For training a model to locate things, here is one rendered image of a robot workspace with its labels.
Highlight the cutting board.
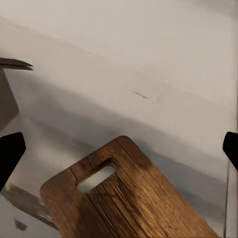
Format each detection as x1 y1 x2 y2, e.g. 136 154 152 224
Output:
40 135 219 238

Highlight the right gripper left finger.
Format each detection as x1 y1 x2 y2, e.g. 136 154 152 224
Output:
0 132 26 191

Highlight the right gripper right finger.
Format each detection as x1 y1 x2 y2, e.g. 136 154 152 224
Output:
223 131 238 171

